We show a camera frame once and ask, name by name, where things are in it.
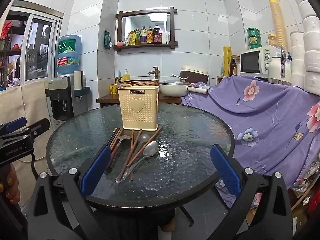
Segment tall stack of beige cups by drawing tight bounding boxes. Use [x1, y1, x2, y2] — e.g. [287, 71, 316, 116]
[267, 0, 288, 53]

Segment bronze faucet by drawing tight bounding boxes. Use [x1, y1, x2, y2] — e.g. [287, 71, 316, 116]
[148, 66, 160, 80]

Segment dark soy sauce bottle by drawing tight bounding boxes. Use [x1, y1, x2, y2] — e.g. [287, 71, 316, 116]
[153, 23, 162, 44]

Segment white pot with glass lid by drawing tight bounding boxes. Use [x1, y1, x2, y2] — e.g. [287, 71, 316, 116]
[159, 80, 210, 97]

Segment small metal spoon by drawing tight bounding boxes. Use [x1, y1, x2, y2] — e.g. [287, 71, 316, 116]
[110, 135, 132, 155]

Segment yellow wrap roll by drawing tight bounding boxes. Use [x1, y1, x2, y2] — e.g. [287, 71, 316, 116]
[223, 46, 233, 77]

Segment red artificial flower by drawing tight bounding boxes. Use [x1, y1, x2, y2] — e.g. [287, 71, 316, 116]
[1, 20, 14, 40]

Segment white thermos kettle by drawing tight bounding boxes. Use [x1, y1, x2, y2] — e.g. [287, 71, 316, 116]
[267, 46, 292, 86]

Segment blue water jug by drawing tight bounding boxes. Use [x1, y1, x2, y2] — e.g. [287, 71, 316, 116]
[55, 34, 82, 77]

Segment person's left hand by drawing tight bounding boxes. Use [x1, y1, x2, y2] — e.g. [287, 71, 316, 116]
[0, 164, 21, 205]

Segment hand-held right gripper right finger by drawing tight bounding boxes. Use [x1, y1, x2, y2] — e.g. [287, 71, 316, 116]
[207, 144, 293, 240]

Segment water dispenser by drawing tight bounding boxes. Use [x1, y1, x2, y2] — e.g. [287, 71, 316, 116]
[45, 76, 75, 127]

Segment beige cloth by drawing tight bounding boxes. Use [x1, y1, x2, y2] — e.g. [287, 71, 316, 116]
[0, 80, 54, 205]

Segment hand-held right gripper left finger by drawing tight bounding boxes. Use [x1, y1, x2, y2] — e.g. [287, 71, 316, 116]
[26, 145, 112, 240]

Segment stack of white paper rolls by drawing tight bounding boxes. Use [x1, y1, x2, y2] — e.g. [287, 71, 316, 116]
[285, 0, 320, 96]

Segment woven pattern basin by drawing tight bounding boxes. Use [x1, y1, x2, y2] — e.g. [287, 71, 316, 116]
[121, 79, 160, 88]

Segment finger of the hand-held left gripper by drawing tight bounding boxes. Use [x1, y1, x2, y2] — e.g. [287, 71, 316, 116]
[0, 117, 27, 135]
[22, 118, 51, 141]

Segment translucent grey spoon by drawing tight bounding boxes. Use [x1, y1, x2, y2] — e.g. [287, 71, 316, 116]
[136, 133, 151, 147]

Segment black handled chopstick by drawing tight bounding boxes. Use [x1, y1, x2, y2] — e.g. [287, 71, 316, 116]
[107, 127, 118, 147]

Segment purple floral cloth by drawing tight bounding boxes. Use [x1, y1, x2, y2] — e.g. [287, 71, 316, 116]
[181, 75, 320, 209]

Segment brown and white rice cooker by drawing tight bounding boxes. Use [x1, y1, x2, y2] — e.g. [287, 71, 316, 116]
[180, 66, 209, 84]

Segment stack of white paper cups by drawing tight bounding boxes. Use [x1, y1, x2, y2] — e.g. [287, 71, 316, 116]
[73, 70, 84, 90]

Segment yellow sauce pouch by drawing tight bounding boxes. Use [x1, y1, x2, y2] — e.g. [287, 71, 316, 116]
[125, 29, 140, 46]

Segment cream perforated utensil holder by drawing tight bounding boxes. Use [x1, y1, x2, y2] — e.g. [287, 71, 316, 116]
[117, 86, 160, 128]

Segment teal cup holder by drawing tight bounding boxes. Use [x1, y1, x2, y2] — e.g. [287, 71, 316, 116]
[74, 86, 91, 101]

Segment white microwave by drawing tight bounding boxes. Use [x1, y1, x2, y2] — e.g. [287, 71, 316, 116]
[240, 46, 284, 79]

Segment green hanging packet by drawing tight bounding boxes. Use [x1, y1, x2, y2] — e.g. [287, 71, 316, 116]
[104, 30, 113, 50]

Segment wooden framed wall shelf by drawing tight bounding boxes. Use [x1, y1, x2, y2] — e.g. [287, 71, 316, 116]
[114, 6, 178, 53]

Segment large metal spoon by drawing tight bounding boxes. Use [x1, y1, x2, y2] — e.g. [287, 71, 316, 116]
[115, 141, 159, 183]

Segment brown wooden chopstick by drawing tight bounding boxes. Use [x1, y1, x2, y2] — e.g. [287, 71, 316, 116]
[111, 127, 124, 154]
[129, 129, 135, 182]
[109, 127, 122, 151]
[126, 126, 163, 167]
[119, 129, 143, 178]

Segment sliding window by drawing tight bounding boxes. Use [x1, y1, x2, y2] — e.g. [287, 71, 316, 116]
[20, 12, 62, 81]

